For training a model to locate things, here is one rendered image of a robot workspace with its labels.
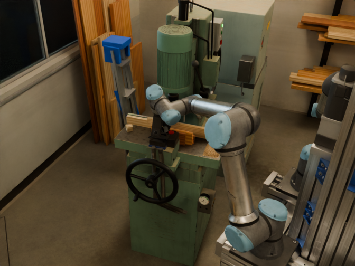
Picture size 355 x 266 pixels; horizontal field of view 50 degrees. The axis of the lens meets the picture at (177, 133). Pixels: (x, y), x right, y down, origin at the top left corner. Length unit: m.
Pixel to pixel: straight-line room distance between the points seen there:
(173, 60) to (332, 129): 0.81
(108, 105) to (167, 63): 1.67
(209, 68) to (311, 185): 0.86
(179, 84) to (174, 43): 0.22
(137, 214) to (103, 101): 1.36
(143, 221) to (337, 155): 1.38
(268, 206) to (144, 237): 1.20
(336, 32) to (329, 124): 2.16
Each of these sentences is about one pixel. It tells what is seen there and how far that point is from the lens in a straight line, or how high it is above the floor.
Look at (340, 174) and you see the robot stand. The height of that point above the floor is 1.22.
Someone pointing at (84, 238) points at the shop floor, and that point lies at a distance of 2.83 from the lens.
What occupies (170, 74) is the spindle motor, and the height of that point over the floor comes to 1.31.
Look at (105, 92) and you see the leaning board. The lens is 3.42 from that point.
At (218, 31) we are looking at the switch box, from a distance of 2.14.
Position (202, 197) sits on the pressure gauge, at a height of 0.68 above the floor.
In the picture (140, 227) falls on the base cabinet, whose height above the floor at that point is 0.25.
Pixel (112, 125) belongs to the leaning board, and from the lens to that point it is 3.59.
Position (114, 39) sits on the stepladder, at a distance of 2.82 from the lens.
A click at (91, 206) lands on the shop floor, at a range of 3.04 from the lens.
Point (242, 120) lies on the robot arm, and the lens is 1.33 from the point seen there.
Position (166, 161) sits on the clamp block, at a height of 0.90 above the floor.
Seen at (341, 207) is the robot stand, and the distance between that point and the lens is 1.60.
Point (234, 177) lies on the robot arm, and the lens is 1.37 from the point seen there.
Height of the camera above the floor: 2.08
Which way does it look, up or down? 33 degrees down
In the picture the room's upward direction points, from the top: 2 degrees clockwise
